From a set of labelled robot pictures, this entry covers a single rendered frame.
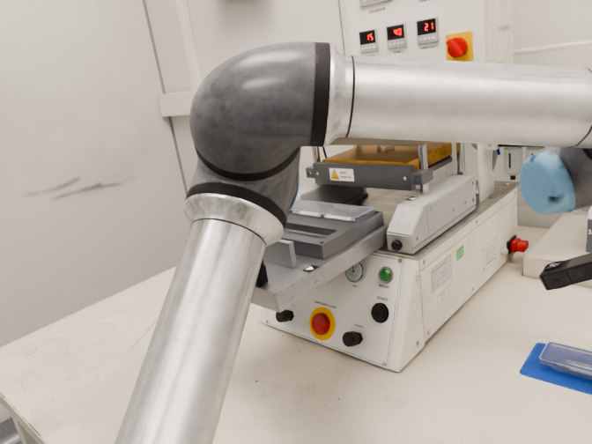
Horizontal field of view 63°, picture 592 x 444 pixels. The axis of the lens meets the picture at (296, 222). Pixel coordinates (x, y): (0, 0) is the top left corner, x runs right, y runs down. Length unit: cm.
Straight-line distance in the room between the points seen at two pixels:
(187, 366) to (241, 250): 12
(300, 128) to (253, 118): 4
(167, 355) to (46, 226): 175
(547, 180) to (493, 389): 35
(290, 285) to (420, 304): 27
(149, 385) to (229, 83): 28
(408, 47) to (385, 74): 66
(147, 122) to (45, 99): 45
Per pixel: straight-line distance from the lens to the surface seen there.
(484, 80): 48
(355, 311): 88
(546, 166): 62
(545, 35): 137
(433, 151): 98
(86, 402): 97
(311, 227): 81
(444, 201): 89
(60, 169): 219
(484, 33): 104
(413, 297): 83
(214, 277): 48
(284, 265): 73
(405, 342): 84
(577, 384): 86
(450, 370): 86
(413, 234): 81
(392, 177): 90
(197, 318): 47
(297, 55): 44
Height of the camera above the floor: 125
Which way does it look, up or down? 18 degrees down
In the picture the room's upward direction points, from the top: 9 degrees counter-clockwise
